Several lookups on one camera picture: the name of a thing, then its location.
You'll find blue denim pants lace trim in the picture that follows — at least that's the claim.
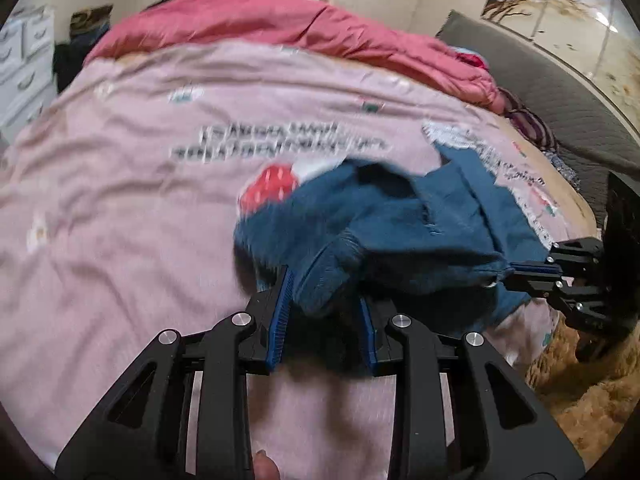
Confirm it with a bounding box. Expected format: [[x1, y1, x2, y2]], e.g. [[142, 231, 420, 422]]
[[234, 146, 547, 333]]

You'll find white drawer cabinet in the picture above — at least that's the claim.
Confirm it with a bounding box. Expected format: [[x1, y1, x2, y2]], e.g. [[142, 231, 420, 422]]
[[1, 6, 55, 127]]

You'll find dark clothes pile on chair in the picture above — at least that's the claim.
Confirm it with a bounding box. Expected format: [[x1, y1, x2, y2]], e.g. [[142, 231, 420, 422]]
[[53, 4, 113, 93]]

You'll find operator hand under gripper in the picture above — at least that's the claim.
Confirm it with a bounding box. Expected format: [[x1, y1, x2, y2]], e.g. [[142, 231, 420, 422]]
[[253, 450, 281, 480]]

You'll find red pink quilt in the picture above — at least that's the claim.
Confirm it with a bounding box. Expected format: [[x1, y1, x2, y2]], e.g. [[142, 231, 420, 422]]
[[86, 0, 504, 115]]

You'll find grey upholstered headboard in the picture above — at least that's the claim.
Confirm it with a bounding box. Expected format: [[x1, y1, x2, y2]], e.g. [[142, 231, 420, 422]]
[[437, 10, 639, 226]]

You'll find purple striped pillow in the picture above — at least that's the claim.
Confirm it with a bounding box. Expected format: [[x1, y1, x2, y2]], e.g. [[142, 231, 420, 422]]
[[499, 88, 558, 153]]

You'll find pink strawberry print blanket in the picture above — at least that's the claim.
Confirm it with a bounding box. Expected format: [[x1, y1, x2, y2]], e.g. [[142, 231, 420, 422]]
[[1, 41, 596, 469]]

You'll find tree painting wall art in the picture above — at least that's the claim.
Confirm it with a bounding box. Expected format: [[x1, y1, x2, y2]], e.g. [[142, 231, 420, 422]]
[[482, 0, 639, 127]]

